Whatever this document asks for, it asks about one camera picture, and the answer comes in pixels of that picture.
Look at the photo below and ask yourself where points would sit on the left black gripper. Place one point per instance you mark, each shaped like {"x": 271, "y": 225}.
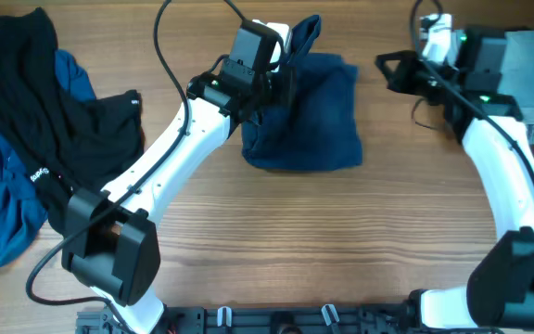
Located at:
{"x": 284, "y": 88}

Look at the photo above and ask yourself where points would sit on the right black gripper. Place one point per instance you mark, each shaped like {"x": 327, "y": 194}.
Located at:
{"x": 416, "y": 72}

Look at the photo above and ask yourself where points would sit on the navy blue shorts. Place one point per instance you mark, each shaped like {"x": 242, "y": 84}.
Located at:
{"x": 318, "y": 131}

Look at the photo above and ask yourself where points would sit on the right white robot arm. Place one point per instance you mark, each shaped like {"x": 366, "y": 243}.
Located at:
{"x": 484, "y": 80}

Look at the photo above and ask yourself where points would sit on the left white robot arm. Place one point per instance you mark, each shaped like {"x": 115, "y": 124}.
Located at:
{"x": 113, "y": 245}

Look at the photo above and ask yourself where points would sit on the folded light blue jeans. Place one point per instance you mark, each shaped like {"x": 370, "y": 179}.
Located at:
{"x": 533, "y": 79}

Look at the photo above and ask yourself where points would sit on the black garment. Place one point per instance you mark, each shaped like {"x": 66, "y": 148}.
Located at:
{"x": 65, "y": 144}

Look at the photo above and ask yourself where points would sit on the teal blue garment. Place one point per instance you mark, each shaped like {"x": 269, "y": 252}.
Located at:
{"x": 3, "y": 185}

